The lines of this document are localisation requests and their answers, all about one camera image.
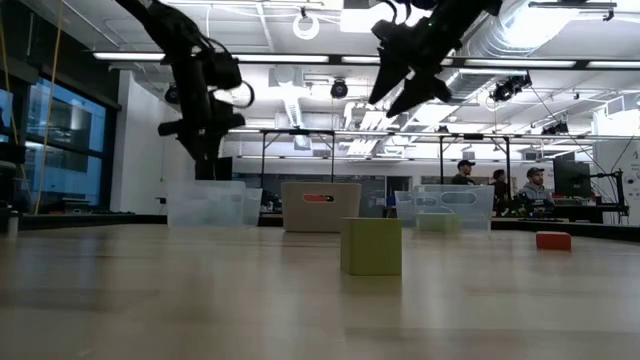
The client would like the silver ventilation duct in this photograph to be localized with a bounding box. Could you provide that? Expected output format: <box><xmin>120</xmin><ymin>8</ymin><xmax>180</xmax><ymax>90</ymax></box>
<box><xmin>372</xmin><ymin>0</ymin><xmax>551</xmax><ymax>116</ymax></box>

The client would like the black spotlight cluster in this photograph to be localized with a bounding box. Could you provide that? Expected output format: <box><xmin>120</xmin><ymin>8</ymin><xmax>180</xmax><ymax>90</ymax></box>
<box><xmin>488</xmin><ymin>72</ymin><xmax>534</xmax><ymax>104</ymax></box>
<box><xmin>542</xmin><ymin>119</ymin><xmax>571</xmax><ymax>136</ymax></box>

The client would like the white ring light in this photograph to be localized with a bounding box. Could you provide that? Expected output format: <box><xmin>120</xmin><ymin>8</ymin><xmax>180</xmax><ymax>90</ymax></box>
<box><xmin>292</xmin><ymin>7</ymin><xmax>321</xmax><ymax>42</ymax></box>

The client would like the grey plastic bin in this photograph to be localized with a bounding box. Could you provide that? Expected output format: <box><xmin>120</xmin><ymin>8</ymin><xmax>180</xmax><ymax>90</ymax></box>
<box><xmin>280</xmin><ymin>181</ymin><xmax>362</xmax><ymax>234</ymax></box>

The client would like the yellow hanging cable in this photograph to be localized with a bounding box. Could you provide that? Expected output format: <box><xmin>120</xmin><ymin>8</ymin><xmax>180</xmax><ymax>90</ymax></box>
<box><xmin>33</xmin><ymin>0</ymin><xmax>65</xmax><ymax>216</ymax></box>
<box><xmin>0</xmin><ymin>0</ymin><xmax>29</xmax><ymax>201</ymax></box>

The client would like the black light rail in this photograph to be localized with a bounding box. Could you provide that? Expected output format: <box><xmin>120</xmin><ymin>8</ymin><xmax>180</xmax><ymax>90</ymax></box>
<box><xmin>92</xmin><ymin>49</ymin><xmax>640</xmax><ymax>71</ymax></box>

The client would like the white ceiling duct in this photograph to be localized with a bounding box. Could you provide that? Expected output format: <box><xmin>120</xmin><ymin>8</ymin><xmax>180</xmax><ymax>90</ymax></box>
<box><xmin>269</xmin><ymin>64</ymin><xmax>314</xmax><ymax>151</ymax></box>

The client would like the person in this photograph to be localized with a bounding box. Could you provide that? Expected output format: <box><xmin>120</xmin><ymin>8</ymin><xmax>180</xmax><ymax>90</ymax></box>
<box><xmin>451</xmin><ymin>159</ymin><xmax>477</xmax><ymax>186</ymax></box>
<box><xmin>517</xmin><ymin>166</ymin><xmax>555</xmax><ymax>201</ymax></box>
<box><xmin>489</xmin><ymin>168</ymin><xmax>509</xmax><ymax>201</ymax></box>

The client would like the clear plastic bin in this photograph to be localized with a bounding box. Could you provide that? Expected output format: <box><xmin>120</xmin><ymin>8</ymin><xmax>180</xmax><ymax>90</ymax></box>
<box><xmin>167</xmin><ymin>179</ymin><xmax>263</xmax><ymax>229</ymax></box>
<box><xmin>394</xmin><ymin>184</ymin><xmax>495</xmax><ymax>232</ymax></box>

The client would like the green cube block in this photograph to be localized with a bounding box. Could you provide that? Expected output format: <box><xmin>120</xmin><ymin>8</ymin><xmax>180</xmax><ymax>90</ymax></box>
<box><xmin>340</xmin><ymin>216</ymin><xmax>403</xmax><ymax>277</ymax></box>

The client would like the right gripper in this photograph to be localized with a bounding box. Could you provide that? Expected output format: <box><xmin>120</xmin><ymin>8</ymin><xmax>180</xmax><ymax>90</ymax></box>
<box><xmin>367</xmin><ymin>14</ymin><xmax>481</xmax><ymax>120</ymax></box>

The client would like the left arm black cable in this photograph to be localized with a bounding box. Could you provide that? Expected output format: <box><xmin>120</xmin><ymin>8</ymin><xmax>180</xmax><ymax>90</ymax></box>
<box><xmin>199</xmin><ymin>34</ymin><xmax>256</xmax><ymax>109</ymax></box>

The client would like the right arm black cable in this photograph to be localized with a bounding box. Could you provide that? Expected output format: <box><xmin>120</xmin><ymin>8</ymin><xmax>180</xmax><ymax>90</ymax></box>
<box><xmin>382</xmin><ymin>0</ymin><xmax>416</xmax><ymax>26</ymax></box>

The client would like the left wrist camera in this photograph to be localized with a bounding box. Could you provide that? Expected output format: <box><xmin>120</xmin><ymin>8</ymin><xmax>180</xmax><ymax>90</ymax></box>
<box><xmin>202</xmin><ymin>47</ymin><xmax>244</xmax><ymax>91</ymax></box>

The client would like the large glass window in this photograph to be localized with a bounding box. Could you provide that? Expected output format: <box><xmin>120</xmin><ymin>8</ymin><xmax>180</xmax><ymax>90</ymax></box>
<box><xmin>0</xmin><ymin>74</ymin><xmax>121</xmax><ymax>216</ymax></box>

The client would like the black monitor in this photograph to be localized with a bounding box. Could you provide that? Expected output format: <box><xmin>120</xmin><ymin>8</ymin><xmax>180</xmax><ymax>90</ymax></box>
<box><xmin>194</xmin><ymin>156</ymin><xmax>234</xmax><ymax>182</ymax></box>
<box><xmin>552</xmin><ymin>152</ymin><xmax>591</xmax><ymax>199</ymax></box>

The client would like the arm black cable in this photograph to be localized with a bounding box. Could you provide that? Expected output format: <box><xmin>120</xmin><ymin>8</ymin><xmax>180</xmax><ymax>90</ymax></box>
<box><xmin>199</xmin><ymin>34</ymin><xmax>256</xmax><ymax>109</ymax></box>
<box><xmin>382</xmin><ymin>0</ymin><xmax>416</xmax><ymax>26</ymax></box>

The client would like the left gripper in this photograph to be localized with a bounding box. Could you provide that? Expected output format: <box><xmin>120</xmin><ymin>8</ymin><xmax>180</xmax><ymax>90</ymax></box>
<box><xmin>158</xmin><ymin>54</ymin><xmax>247</xmax><ymax>162</ymax></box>

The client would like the black background desk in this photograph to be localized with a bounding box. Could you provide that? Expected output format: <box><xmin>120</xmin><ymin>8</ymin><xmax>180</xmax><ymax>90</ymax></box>
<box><xmin>492</xmin><ymin>197</ymin><xmax>629</xmax><ymax>224</ymax></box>

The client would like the black monitor stand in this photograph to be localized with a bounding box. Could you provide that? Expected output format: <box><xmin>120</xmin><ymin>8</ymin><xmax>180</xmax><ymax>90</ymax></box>
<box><xmin>587</xmin><ymin>168</ymin><xmax>629</xmax><ymax>221</ymax></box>

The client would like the white poster board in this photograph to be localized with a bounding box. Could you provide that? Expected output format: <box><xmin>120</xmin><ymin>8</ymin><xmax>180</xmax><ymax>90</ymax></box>
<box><xmin>592</xmin><ymin>139</ymin><xmax>640</xmax><ymax>221</ymax></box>

